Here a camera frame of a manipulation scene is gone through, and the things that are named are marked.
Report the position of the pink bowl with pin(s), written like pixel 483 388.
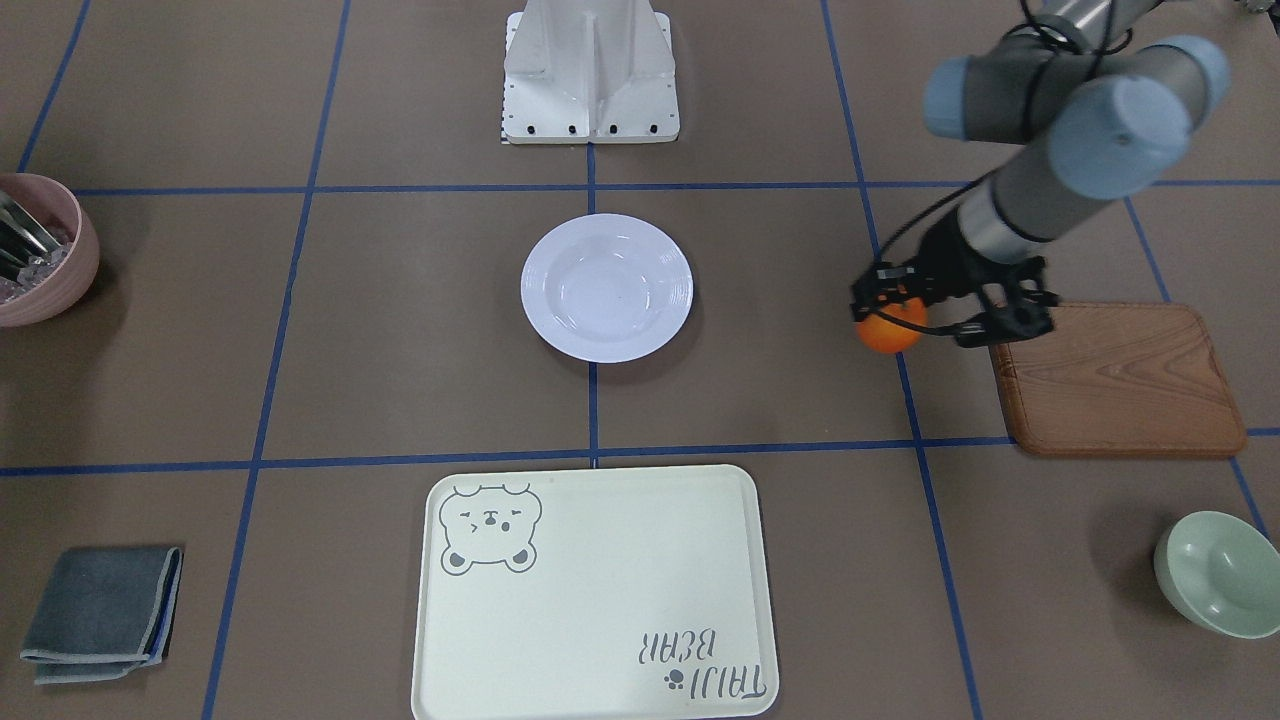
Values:
pixel 54 206

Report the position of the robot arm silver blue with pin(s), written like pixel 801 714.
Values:
pixel 1091 124

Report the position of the white round plate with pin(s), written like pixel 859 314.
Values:
pixel 607 288

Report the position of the wooden cutting board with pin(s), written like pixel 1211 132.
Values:
pixel 1118 379

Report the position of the cream bear tray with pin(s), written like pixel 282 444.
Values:
pixel 632 593

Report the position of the orange fruit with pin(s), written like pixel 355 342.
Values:
pixel 885 337

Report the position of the metal scoop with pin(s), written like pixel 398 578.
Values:
pixel 29 251

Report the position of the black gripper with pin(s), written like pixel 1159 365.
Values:
pixel 944 262

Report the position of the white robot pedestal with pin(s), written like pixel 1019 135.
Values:
pixel 580 72

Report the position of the light green bowl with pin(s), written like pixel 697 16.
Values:
pixel 1220 573

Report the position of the folded grey cloth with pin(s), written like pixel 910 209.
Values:
pixel 105 612

